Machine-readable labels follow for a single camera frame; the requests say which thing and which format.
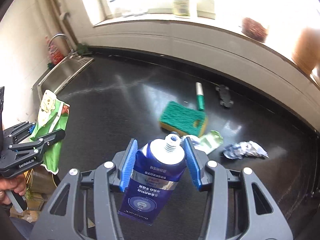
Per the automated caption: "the person's left hand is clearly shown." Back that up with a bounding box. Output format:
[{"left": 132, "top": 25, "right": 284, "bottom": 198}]
[{"left": 0, "top": 174, "right": 27, "bottom": 205}]

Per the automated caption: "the white plastic bottle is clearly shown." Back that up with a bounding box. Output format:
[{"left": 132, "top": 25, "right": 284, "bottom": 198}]
[{"left": 172, "top": 0, "right": 191, "bottom": 18}]

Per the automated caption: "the chrome faucet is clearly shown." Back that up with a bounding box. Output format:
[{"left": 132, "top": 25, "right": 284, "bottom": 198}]
[{"left": 47, "top": 33, "right": 75, "bottom": 55}]

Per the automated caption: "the pill blister pack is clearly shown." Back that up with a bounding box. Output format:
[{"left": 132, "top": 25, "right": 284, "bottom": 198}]
[{"left": 215, "top": 84, "right": 234, "bottom": 108}]

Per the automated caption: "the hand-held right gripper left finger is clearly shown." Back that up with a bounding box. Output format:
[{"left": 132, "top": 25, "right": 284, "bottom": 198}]
[{"left": 30, "top": 139, "right": 139, "bottom": 240}]

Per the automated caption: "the wooden utensil holder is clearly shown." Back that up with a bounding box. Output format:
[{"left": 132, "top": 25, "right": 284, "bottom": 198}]
[{"left": 291, "top": 27, "right": 320, "bottom": 73}]

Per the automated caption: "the steel sink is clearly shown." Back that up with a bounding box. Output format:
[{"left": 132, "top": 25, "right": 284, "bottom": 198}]
[{"left": 32, "top": 55, "right": 94, "bottom": 94}]

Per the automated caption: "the blue foil wrapper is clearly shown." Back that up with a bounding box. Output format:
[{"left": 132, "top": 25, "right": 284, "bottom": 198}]
[{"left": 223, "top": 141, "right": 269, "bottom": 160}]

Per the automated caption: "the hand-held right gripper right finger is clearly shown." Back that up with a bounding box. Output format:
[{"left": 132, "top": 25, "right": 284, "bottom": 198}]
[{"left": 182, "top": 137, "right": 294, "bottom": 240}]

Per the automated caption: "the green marker pen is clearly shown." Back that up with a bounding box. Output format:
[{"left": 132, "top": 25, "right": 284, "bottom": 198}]
[{"left": 195, "top": 82, "right": 205, "bottom": 112}]

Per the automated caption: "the green and yellow sponge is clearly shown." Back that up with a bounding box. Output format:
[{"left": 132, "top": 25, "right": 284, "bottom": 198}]
[{"left": 158, "top": 101, "right": 208, "bottom": 138}]

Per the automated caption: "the dark green cloth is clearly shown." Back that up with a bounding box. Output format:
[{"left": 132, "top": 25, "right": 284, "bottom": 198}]
[{"left": 76, "top": 44, "right": 94, "bottom": 57}]

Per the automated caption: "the tall clear jar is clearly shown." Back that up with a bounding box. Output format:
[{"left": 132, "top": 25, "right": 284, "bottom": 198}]
[{"left": 197, "top": 0, "right": 217, "bottom": 19}]

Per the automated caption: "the small green packet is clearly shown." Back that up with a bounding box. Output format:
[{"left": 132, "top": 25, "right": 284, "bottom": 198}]
[{"left": 197, "top": 130, "right": 224, "bottom": 155}]

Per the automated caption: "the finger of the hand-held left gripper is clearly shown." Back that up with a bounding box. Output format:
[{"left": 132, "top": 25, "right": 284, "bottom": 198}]
[
  {"left": 2, "top": 121, "right": 37, "bottom": 143},
  {"left": 9, "top": 129, "right": 66, "bottom": 153}
]

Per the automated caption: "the red patterned bottle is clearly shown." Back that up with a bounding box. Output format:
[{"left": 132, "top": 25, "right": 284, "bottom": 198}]
[{"left": 45, "top": 36, "right": 64, "bottom": 65}]

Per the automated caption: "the purple toothpaste tube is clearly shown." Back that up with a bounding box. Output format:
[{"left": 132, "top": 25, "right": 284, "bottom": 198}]
[{"left": 117, "top": 134, "right": 187, "bottom": 226}]

